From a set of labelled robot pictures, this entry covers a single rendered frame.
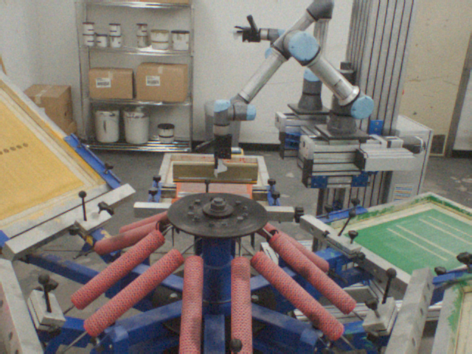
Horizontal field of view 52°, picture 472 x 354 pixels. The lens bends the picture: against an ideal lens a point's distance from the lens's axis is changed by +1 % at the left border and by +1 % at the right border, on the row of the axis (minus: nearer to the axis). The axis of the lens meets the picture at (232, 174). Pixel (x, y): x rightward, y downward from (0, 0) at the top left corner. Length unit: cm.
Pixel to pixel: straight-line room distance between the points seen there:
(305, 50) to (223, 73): 373
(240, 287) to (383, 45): 178
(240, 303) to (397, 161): 152
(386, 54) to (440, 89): 389
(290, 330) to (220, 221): 37
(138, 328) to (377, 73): 186
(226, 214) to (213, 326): 32
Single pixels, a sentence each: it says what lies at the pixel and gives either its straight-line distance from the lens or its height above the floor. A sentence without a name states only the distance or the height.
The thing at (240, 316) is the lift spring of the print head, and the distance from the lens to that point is 123.
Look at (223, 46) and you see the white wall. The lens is 584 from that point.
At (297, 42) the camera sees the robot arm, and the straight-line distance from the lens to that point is 219.
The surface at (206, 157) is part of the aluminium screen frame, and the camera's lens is 286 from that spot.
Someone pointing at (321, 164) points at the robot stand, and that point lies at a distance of 254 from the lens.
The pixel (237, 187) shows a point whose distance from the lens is 252.
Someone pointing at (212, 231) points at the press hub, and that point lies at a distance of 132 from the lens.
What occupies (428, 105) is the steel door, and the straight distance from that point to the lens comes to 659.
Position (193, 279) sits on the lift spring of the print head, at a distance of 127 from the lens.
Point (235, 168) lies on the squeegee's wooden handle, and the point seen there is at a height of 113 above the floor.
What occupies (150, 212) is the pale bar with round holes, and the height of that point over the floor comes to 101.
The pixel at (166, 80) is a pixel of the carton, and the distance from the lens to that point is 544.
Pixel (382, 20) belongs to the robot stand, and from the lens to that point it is 270.
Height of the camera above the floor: 193
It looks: 21 degrees down
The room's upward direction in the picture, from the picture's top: 3 degrees clockwise
